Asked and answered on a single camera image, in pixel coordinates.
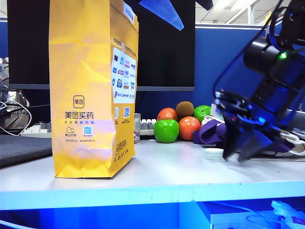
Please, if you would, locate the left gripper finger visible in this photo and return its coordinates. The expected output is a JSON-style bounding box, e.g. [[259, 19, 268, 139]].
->
[[139, 0, 184, 31], [195, 0, 214, 10]]

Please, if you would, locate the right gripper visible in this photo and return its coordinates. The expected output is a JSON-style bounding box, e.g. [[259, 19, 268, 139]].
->
[[214, 90, 290, 165]]

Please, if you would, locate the white round lid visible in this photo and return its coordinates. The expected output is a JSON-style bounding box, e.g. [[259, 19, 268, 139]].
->
[[203, 147, 225, 163]]

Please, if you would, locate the yellow paper bag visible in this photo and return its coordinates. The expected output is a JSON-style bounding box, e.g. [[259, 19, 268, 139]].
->
[[49, 0, 140, 179]]

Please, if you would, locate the black computer monitor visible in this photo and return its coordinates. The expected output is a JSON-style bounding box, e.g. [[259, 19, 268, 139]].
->
[[7, 0, 195, 92]]

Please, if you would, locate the green apple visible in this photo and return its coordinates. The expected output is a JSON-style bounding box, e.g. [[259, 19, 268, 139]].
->
[[193, 105, 212, 124], [153, 119, 180, 144]]

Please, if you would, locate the orange fruit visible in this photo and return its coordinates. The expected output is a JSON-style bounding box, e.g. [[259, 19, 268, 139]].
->
[[178, 116, 202, 141], [156, 107, 179, 122]]

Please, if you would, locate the brown kiwi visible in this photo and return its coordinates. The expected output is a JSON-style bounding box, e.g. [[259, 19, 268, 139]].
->
[[175, 101, 195, 120]]

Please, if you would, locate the translucent plastic clip bundle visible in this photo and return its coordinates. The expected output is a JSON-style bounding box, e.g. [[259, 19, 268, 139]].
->
[[271, 200, 305, 229]]

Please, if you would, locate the grey and white keyboard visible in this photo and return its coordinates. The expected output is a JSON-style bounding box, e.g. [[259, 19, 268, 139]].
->
[[20, 118, 157, 138]]

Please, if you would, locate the clear glass cup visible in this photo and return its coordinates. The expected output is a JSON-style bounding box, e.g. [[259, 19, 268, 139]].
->
[[134, 113, 142, 144]]

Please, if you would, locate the dark grey mat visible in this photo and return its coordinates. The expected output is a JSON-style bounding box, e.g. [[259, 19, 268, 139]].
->
[[0, 135, 53, 167]]

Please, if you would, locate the dark robot arm cable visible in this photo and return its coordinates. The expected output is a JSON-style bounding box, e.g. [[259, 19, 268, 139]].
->
[[213, 0, 286, 96]]

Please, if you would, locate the white cable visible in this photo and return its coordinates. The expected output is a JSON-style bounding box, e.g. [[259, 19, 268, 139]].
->
[[0, 100, 32, 136]]

